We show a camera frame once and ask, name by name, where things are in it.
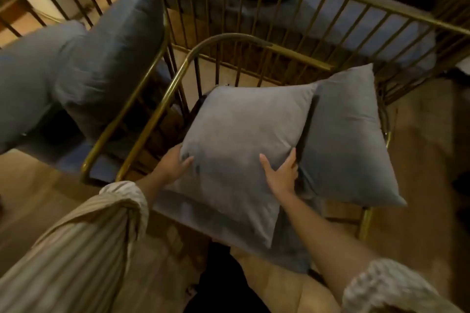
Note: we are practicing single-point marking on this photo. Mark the person's left hand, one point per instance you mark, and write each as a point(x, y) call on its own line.
point(170, 168)

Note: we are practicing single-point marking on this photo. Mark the person's right hand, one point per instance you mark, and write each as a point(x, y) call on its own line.
point(282, 179)

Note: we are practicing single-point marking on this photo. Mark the person's right thumb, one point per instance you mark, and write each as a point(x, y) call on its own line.
point(266, 164)

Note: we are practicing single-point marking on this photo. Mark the person's left thumb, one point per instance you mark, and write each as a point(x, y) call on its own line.
point(187, 161)

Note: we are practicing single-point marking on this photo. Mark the grey square pillow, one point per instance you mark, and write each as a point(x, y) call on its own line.
point(348, 147)
point(238, 147)
point(25, 85)
point(110, 56)

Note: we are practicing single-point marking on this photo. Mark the person's right forearm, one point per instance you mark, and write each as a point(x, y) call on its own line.
point(323, 243)

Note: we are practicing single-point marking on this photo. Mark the person's left forearm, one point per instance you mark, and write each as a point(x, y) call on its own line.
point(150, 188)

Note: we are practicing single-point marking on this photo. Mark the gold metal chair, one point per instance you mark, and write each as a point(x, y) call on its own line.
point(176, 81)
point(121, 111)

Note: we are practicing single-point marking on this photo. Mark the beige striped shirt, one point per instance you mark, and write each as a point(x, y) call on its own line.
point(73, 250)

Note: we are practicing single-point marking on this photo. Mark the long grey seat cushion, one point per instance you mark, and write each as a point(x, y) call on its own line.
point(367, 26)

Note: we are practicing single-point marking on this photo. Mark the gold metal sofa frame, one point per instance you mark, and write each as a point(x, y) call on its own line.
point(367, 1)

